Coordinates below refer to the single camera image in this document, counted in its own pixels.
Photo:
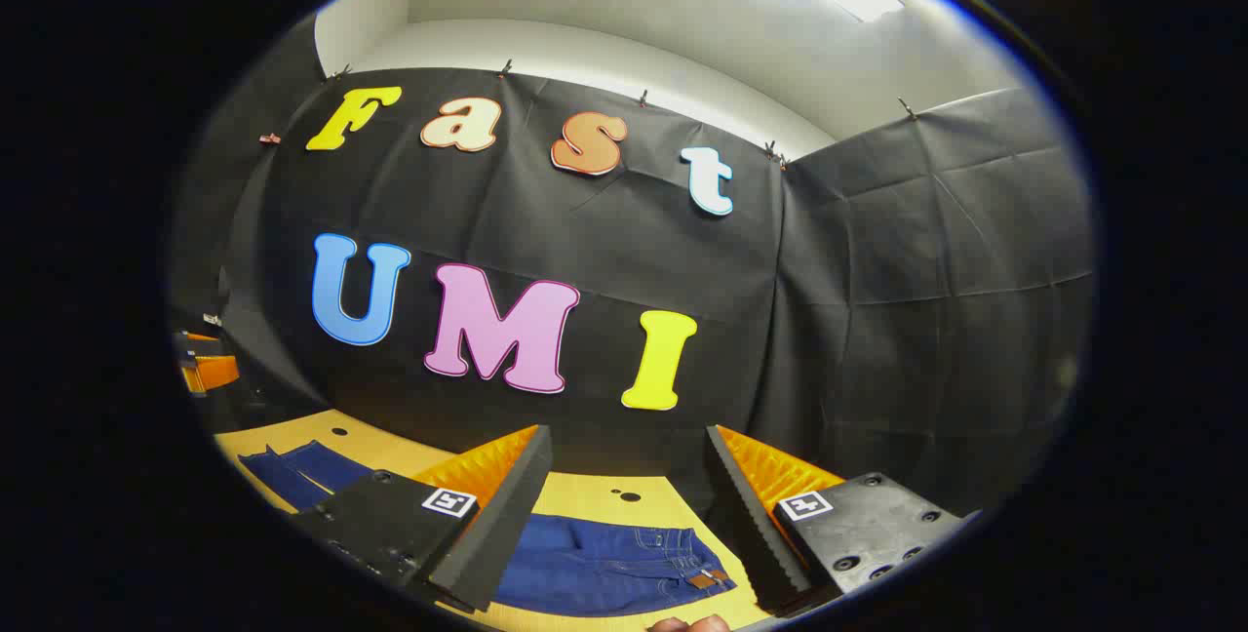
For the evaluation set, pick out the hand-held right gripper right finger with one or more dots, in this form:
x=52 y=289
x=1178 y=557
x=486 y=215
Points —
x=746 y=515

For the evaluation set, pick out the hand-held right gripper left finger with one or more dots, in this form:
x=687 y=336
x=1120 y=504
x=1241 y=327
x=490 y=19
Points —
x=497 y=534

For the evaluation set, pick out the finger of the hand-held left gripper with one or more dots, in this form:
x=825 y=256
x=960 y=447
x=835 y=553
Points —
x=198 y=342
x=214 y=373

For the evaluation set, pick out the blue denim jeans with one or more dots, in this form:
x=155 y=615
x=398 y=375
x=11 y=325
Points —
x=604 y=569

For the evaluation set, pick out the black backdrop cloth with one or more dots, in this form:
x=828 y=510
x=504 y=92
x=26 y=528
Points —
x=604 y=242

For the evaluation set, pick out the row of cloth clips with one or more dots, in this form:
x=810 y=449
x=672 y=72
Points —
x=505 y=69

